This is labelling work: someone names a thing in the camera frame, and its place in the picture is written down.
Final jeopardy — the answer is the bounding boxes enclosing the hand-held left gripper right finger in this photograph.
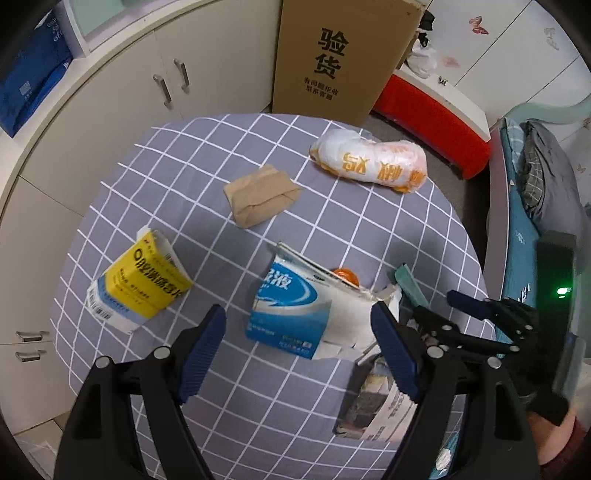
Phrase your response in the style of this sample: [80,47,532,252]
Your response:
[370,302,541,480]

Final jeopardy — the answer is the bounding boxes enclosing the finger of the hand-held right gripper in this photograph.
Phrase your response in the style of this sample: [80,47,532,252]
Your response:
[401,305,515,361]
[446,289,540,342]

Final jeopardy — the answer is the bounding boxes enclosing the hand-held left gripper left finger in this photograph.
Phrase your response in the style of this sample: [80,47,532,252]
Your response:
[54,304,228,480]

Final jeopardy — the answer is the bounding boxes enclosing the newspaper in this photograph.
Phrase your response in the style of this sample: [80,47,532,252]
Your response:
[333,351,455,444]

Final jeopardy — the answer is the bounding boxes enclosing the blue white medicine box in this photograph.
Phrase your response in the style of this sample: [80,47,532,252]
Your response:
[246,241,402,361]

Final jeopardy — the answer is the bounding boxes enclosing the yellow white medicine box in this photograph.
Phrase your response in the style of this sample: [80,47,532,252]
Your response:
[85,227,194,335]

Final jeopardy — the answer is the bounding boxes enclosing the brown paper packet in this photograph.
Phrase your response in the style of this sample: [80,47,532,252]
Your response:
[223,165,302,229]

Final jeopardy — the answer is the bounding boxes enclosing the orange white plastic bag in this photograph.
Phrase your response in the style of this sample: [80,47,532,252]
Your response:
[309,128,428,193]

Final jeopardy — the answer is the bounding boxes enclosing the person's right hand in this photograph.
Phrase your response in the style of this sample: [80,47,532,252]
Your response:
[525,410,578,467]

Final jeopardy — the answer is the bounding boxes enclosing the teal printed bed sheet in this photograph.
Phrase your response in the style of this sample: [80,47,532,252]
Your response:
[501,117,542,305]

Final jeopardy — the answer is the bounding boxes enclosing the grey duvet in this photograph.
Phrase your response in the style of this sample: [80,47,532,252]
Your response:
[519,119,591,241]

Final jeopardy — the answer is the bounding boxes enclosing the grey checked pillow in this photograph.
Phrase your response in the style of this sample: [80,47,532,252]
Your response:
[522,138,555,217]

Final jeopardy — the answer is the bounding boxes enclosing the red storage box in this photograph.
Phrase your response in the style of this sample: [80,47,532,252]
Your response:
[372,65,491,181]

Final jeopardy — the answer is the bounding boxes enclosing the white wardrobe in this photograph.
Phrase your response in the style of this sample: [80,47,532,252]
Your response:
[402,0,587,125]

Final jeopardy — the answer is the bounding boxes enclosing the white curved cabinet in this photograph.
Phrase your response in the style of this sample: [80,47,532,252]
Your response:
[0,0,284,435]

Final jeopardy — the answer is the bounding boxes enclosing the black bag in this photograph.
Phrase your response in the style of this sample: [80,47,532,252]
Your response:
[418,9,437,47]

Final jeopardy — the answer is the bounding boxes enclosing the brown cardboard box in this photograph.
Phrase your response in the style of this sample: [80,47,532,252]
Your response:
[271,0,428,125]

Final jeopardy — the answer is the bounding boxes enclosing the blue bag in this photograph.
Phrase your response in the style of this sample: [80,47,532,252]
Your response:
[0,7,75,138]

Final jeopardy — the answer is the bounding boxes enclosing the mint drawer cabinet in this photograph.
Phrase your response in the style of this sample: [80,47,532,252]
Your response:
[62,0,158,56]

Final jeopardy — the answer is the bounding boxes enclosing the mint bunk bed frame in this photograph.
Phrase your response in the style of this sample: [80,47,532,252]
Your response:
[482,99,591,296]

